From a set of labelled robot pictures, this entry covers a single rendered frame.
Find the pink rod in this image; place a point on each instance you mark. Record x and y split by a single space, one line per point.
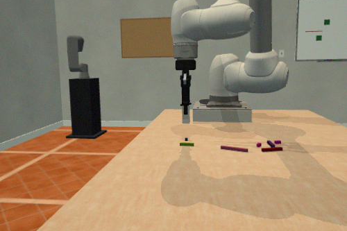
234 148

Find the purple rod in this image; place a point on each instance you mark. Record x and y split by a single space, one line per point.
270 144

